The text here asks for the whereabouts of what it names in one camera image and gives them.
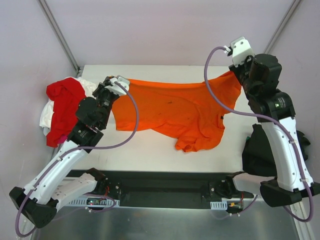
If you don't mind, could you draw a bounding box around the orange t-shirt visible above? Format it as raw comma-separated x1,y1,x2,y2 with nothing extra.
112,71,241,153

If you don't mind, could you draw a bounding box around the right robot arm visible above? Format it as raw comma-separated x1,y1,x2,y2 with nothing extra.
224,53,320,207

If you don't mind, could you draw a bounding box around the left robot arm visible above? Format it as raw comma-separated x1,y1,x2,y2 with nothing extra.
9,75,130,231

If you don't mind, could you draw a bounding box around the black t-shirt stack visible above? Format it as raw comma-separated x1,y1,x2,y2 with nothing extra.
241,123,311,177

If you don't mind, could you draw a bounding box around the red t-shirt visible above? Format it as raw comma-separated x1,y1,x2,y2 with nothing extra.
46,77,86,148

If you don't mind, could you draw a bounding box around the pink garment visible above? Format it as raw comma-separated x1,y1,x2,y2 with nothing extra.
57,134,68,145

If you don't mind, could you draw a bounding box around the white t-shirt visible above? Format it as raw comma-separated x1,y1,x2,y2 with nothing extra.
39,77,97,136

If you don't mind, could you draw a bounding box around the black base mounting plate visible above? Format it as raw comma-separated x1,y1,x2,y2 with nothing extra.
67,169,261,209

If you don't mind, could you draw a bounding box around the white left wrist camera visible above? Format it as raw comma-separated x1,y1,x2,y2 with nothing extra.
106,75,130,97

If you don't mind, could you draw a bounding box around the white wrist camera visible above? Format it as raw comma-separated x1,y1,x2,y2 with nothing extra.
224,36,255,68
106,75,130,97

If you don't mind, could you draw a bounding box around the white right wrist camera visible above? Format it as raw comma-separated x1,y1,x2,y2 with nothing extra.
224,36,255,68

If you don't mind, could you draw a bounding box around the right aluminium frame post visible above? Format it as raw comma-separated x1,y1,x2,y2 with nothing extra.
259,0,303,55

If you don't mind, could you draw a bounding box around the aluminium frame post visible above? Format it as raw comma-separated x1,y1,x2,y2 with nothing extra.
37,0,83,77
259,0,303,55

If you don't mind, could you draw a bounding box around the left slotted cable duct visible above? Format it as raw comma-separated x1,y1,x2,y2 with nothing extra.
65,197,114,208

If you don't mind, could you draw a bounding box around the slotted cable duct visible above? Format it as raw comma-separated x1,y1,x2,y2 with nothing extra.
65,197,114,208
210,200,228,211

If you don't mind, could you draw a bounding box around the left aluminium frame post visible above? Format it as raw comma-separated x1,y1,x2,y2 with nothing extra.
37,0,83,77

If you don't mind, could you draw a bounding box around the right slotted cable duct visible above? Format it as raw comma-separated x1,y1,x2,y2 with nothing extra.
210,200,228,211

